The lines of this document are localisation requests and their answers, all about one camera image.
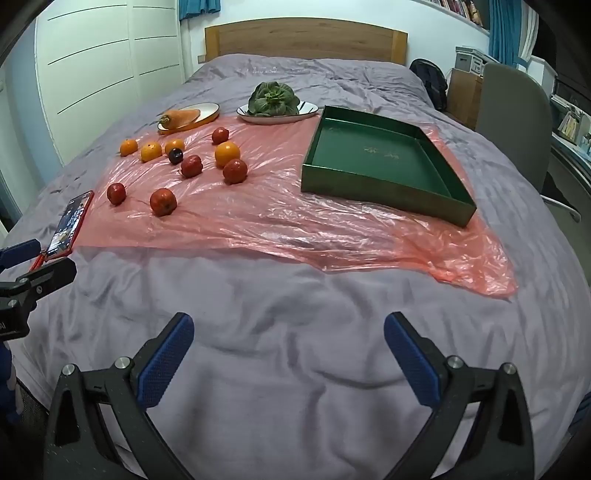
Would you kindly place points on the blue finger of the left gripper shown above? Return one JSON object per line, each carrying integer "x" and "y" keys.
{"x": 19, "y": 253}
{"x": 37, "y": 284}

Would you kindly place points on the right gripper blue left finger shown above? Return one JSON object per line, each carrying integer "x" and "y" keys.
{"x": 78, "y": 444}

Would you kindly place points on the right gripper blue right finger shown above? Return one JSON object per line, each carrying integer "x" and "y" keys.
{"x": 500, "y": 442}

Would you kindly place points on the textured orange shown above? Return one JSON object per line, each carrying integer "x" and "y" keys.
{"x": 150, "y": 151}

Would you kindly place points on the dark plum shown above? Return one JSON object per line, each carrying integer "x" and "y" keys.
{"x": 175, "y": 156}

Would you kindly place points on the small smooth orange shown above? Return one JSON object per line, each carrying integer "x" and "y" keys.
{"x": 174, "y": 144}

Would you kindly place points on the large orange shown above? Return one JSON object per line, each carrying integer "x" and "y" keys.
{"x": 225, "y": 152}

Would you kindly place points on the small red apple back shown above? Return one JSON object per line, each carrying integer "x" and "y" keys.
{"x": 219, "y": 135}

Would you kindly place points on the smartphone in red case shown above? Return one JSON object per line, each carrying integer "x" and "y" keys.
{"x": 68, "y": 227}

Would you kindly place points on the white wardrobe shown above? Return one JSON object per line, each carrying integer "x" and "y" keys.
{"x": 97, "y": 61}

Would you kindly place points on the orange carrot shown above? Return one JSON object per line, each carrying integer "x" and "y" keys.
{"x": 173, "y": 119}

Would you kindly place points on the grey purple bed sheet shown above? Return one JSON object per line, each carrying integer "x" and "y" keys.
{"x": 289, "y": 374}

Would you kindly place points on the pink plastic sheet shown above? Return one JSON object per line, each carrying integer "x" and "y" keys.
{"x": 267, "y": 213}

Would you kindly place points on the orange rimmed white plate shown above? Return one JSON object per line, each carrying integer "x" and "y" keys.
{"x": 208, "y": 113}

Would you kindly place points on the white desk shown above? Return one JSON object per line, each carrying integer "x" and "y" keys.
{"x": 571, "y": 139}

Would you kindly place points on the blue curtain left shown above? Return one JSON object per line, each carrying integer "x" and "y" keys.
{"x": 192, "y": 8}

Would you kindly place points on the blue curtain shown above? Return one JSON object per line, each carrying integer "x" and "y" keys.
{"x": 514, "y": 28}
{"x": 192, "y": 8}

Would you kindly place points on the green leafy cabbage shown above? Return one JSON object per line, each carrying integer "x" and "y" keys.
{"x": 273, "y": 99}

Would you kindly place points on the green rectangular tray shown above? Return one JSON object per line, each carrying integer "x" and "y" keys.
{"x": 360, "y": 156}

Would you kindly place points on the grey office chair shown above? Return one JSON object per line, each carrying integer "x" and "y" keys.
{"x": 515, "y": 115}

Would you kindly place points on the wooden nightstand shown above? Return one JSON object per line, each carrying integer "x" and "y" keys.
{"x": 464, "y": 97}

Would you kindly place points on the wooden headboard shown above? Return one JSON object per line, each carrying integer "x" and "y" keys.
{"x": 307, "y": 38}

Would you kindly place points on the black backpack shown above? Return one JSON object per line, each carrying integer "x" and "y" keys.
{"x": 434, "y": 82}

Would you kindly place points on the white printer box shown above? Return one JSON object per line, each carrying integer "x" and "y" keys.
{"x": 472, "y": 60}

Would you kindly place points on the blue curtain right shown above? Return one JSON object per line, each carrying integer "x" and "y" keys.
{"x": 514, "y": 28}

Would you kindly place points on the row of books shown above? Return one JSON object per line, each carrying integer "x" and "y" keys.
{"x": 465, "y": 8}

